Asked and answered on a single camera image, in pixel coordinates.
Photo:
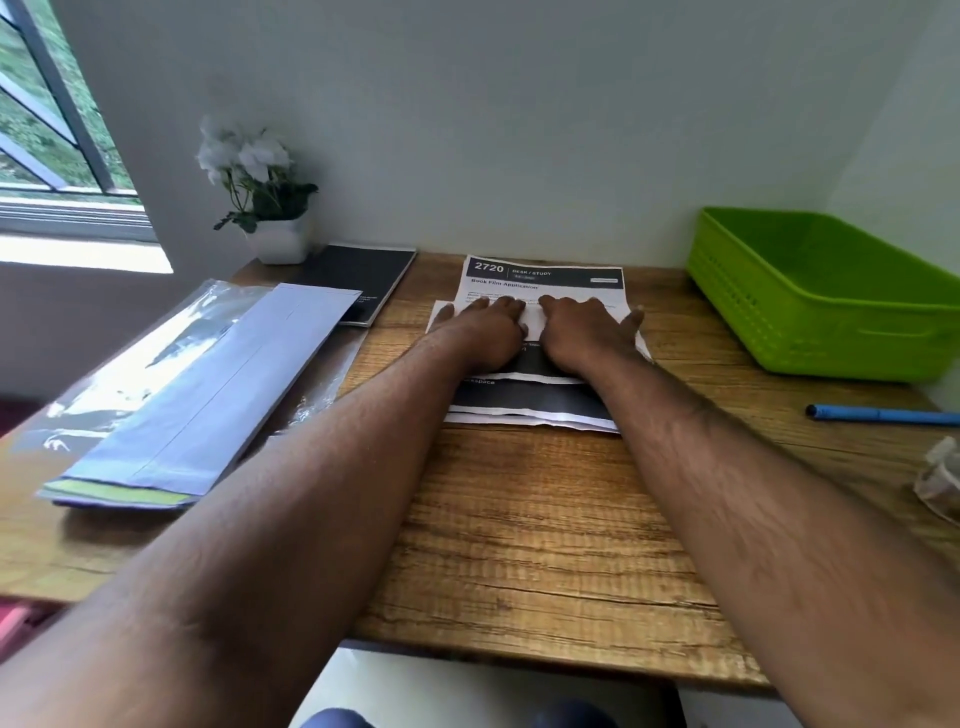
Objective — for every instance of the person's right hand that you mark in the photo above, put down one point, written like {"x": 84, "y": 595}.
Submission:
{"x": 581, "y": 334}

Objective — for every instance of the patterned tape roll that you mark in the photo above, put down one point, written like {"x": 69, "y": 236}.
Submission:
{"x": 943, "y": 480}

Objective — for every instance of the black notebook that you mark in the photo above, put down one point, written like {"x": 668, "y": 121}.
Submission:
{"x": 360, "y": 281}

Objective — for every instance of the grey window frame rail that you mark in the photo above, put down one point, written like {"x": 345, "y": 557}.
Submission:
{"x": 75, "y": 217}

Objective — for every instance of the white flower plant in pot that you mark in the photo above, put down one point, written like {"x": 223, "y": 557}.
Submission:
{"x": 279, "y": 240}

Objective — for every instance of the blue pen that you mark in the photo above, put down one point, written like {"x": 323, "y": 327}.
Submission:
{"x": 862, "y": 414}

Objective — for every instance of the stack of white envelopes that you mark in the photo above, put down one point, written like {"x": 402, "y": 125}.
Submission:
{"x": 225, "y": 390}

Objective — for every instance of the clear plastic wrapper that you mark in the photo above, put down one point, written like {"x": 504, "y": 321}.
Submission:
{"x": 127, "y": 375}

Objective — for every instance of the person's right leg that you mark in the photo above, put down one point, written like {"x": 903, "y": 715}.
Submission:
{"x": 574, "y": 716}

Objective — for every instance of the green plastic basket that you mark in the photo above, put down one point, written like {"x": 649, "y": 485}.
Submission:
{"x": 825, "y": 315}

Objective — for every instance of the person's left hand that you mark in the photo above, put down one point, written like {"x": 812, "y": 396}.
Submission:
{"x": 484, "y": 334}

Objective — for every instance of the person's left leg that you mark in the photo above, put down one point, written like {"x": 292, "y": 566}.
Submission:
{"x": 337, "y": 720}

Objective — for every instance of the person's leg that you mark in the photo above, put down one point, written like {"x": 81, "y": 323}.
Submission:
{"x": 337, "y": 720}
{"x": 574, "y": 716}

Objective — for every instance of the person's left forearm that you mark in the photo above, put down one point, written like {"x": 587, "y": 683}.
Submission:
{"x": 262, "y": 540}

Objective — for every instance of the person's right forearm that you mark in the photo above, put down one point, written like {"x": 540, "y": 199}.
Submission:
{"x": 750, "y": 525}

